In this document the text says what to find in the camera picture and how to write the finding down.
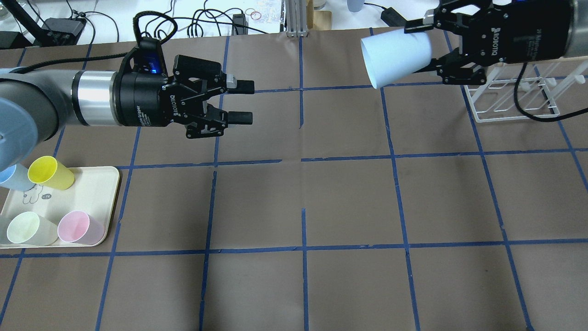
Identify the white wire cup rack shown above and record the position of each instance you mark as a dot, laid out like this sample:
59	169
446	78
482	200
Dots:
545	91

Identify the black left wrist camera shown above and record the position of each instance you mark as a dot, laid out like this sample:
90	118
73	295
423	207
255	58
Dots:
146	58

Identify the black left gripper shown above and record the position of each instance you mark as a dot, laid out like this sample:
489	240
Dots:
140	101

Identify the pink cup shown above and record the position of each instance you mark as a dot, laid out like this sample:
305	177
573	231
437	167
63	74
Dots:
79	227

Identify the cream cup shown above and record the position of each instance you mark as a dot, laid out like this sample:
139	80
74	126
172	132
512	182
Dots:
30	228

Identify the yellow cup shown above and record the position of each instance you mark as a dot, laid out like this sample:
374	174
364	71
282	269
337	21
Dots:
48	171

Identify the light blue cup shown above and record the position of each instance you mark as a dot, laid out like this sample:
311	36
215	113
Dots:
15	177

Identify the blue cup on side table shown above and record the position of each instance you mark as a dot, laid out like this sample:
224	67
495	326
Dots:
354	5

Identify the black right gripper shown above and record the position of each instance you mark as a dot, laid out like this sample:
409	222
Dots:
528	34

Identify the blue ikea cup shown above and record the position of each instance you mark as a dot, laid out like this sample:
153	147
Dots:
393	55

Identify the white rabbit tray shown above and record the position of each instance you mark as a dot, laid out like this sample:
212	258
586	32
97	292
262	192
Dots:
94	192

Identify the wooden mug tree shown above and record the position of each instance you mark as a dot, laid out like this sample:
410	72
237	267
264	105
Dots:
318	18

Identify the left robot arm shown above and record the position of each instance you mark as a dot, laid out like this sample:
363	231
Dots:
35	106

